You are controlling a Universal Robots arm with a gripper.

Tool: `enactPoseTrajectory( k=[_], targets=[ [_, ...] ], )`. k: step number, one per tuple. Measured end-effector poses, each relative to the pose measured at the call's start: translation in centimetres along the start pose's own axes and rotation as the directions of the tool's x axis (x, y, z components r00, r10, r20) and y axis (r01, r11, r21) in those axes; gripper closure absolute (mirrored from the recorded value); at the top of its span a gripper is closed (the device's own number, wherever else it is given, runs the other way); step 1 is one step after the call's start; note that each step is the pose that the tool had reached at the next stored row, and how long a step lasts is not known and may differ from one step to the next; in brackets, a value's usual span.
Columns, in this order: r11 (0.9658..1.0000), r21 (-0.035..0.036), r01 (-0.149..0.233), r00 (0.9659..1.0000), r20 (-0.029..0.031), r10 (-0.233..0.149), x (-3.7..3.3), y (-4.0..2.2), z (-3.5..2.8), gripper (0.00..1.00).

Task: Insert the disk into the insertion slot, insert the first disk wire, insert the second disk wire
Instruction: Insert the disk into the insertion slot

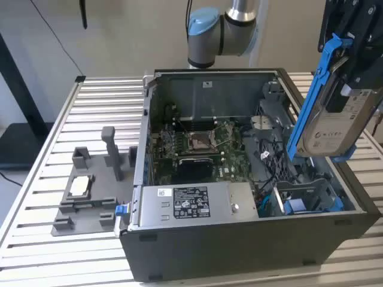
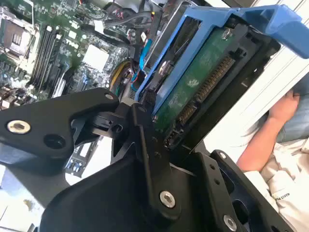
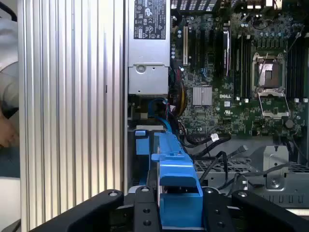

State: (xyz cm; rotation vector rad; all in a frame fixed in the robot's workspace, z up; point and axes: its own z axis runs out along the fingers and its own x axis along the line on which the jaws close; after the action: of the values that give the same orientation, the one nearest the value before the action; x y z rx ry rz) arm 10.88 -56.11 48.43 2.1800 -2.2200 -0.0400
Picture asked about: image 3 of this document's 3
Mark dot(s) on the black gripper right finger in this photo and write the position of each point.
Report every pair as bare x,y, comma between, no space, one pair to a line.
217,215

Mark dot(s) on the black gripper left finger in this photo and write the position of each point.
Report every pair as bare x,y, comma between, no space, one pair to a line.
144,212

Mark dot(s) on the hard disk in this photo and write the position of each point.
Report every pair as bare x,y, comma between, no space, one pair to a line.
178,166

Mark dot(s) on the metal disk bay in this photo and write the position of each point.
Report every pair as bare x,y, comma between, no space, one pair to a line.
275,157

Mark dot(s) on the black RAM slot row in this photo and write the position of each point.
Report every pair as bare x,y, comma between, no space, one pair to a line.
297,72
242,72

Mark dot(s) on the white expansion slot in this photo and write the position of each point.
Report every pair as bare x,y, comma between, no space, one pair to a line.
185,46

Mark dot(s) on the person's hand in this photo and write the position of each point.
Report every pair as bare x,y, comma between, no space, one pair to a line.
8,131

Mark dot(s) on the black PC case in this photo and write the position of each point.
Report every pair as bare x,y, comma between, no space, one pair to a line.
256,145

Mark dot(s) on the green motherboard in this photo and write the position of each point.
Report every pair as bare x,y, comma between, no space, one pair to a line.
205,116

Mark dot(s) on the silver chipset heatsink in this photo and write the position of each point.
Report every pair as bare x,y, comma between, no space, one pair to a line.
202,96

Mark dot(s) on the silver power supply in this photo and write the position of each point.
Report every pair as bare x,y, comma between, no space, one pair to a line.
148,79

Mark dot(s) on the metal socket cover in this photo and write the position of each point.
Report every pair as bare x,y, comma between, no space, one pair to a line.
271,92

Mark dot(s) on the CPU socket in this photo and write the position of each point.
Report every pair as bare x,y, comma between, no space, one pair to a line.
270,75

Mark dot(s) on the thin metal locking lever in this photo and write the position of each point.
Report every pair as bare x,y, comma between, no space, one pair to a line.
295,38

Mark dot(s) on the person's white shirt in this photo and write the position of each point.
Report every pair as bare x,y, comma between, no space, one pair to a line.
8,48

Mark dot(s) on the blue plastic bay bracket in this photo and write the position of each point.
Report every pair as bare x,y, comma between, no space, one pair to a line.
141,145

